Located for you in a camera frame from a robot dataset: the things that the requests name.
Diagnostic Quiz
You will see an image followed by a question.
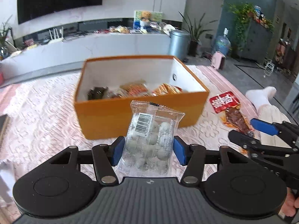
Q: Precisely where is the orange cardboard box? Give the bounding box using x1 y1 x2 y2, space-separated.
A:
74 55 209 140

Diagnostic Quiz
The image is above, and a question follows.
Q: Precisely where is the white tv cabinet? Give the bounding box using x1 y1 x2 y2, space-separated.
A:
1 33 170 79

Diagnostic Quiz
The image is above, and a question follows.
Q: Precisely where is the beige trouser leg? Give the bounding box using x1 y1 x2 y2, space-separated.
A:
258 104 290 148

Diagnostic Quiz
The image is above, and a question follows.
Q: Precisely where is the dark notebook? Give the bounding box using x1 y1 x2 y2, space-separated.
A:
0 114 10 143

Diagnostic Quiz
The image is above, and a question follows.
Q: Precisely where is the clear quail egg packet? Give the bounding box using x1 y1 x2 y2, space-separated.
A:
117 100 185 178

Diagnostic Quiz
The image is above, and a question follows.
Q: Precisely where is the grey metal trash bin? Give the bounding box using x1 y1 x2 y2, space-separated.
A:
168 30 191 61

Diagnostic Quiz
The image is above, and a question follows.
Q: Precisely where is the teddy bear gift box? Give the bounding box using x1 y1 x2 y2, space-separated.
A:
133 10 163 32

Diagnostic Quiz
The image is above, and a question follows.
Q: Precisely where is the dark grey drawer cabinet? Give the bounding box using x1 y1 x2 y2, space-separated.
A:
240 20 273 64

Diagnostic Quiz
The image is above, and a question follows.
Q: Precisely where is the white sock foot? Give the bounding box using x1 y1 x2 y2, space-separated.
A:
245 86 277 111

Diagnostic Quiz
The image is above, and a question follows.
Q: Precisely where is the pink small heater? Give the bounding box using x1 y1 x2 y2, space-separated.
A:
211 51 226 70

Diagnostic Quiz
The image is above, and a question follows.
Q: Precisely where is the trailing green ivy plant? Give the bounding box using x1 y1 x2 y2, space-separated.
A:
226 3 274 53

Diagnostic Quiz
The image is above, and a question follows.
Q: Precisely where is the red spicy meat packet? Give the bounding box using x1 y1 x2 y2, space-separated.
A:
209 91 254 137

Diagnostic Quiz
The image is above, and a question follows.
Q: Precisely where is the green potted floor plant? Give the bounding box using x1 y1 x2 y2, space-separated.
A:
179 12 217 57

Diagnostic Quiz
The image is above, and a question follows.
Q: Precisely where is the peanut snack clear bag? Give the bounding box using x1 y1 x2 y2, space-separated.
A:
107 80 151 98

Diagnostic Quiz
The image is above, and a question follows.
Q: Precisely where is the snack pile on cabinet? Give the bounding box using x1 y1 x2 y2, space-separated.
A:
109 25 130 34

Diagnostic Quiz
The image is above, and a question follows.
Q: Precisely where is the person right hand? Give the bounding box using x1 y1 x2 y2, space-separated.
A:
281 188 299 217

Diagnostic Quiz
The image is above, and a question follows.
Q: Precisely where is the potted aloe plant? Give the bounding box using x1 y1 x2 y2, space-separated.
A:
0 15 13 60

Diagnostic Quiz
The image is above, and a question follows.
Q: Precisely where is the red fries snack bag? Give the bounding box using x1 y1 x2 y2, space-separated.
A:
152 83 183 96

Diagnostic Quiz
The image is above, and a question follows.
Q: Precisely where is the dark seaweed snack packet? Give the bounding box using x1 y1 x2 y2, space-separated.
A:
87 87 108 100

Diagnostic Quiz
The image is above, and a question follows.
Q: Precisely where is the white lace tablecloth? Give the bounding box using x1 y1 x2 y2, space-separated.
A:
0 64 262 215

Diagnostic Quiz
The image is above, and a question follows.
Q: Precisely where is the blue water jug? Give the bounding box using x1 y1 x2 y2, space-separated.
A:
213 28 231 56

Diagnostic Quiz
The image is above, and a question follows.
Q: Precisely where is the white wifi router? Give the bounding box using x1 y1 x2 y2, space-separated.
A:
48 26 64 43

